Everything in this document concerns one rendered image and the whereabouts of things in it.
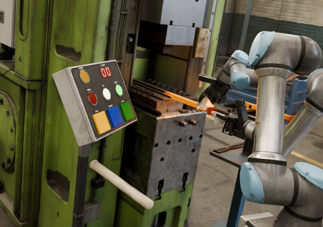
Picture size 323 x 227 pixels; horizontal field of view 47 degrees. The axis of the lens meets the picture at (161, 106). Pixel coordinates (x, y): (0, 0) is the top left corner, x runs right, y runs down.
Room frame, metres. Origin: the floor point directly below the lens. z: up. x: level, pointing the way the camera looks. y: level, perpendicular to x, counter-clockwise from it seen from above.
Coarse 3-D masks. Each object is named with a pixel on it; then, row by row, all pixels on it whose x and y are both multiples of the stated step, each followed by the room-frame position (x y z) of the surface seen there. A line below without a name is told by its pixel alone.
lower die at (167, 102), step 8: (144, 88) 2.04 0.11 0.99; (160, 88) 2.09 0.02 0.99; (144, 96) 1.90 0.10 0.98; (152, 96) 1.92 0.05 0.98; (160, 96) 1.90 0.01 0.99; (168, 96) 1.91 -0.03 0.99; (144, 104) 1.89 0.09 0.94; (152, 104) 1.85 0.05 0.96; (160, 104) 1.85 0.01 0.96; (168, 104) 1.89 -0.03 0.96; (176, 104) 1.93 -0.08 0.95
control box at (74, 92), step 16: (96, 64) 1.45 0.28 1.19; (112, 64) 1.56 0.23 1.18; (64, 80) 1.29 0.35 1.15; (80, 80) 1.31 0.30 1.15; (96, 80) 1.40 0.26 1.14; (112, 80) 1.50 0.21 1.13; (64, 96) 1.29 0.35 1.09; (80, 96) 1.27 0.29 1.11; (96, 96) 1.35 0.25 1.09; (112, 96) 1.45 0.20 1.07; (128, 96) 1.56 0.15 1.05; (80, 112) 1.26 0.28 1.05; (96, 112) 1.31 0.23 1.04; (80, 128) 1.26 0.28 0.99; (96, 128) 1.27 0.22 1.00; (112, 128) 1.36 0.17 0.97; (80, 144) 1.26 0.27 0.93
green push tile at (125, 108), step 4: (120, 104) 1.47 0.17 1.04; (124, 104) 1.49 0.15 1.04; (128, 104) 1.52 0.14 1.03; (120, 108) 1.47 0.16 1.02; (124, 108) 1.48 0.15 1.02; (128, 108) 1.51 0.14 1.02; (124, 112) 1.47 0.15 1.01; (128, 112) 1.49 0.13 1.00; (132, 112) 1.52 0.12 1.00; (124, 116) 1.46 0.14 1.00; (128, 116) 1.48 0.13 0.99; (132, 116) 1.51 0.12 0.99; (124, 120) 1.46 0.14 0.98
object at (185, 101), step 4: (164, 92) 1.95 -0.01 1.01; (168, 92) 1.95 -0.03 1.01; (176, 96) 1.89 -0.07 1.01; (180, 96) 1.89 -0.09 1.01; (176, 100) 1.88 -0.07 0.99; (180, 100) 1.86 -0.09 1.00; (184, 100) 1.85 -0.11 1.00; (188, 100) 1.83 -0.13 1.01; (192, 100) 1.84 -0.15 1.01; (188, 104) 1.82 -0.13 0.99; (192, 104) 1.80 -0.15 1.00; (196, 104) 1.79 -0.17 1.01; (200, 108) 1.76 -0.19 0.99; (208, 108) 1.72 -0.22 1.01; (212, 108) 1.72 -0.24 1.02; (216, 108) 1.73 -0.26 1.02; (208, 112) 1.72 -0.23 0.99; (220, 112) 1.68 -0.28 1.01; (224, 112) 1.68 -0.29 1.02
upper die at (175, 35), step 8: (144, 24) 1.95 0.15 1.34; (152, 24) 1.91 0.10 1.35; (160, 24) 1.87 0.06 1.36; (144, 32) 1.95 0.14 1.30; (152, 32) 1.90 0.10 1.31; (160, 32) 1.86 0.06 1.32; (168, 32) 1.84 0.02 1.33; (176, 32) 1.88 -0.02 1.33; (184, 32) 1.91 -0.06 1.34; (192, 32) 1.96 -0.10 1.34; (152, 40) 1.90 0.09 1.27; (160, 40) 1.86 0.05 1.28; (168, 40) 1.84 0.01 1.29; (176, 40) 1.88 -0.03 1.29; (184, 40) 1.92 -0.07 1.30; (192, 40) 1.96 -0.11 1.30
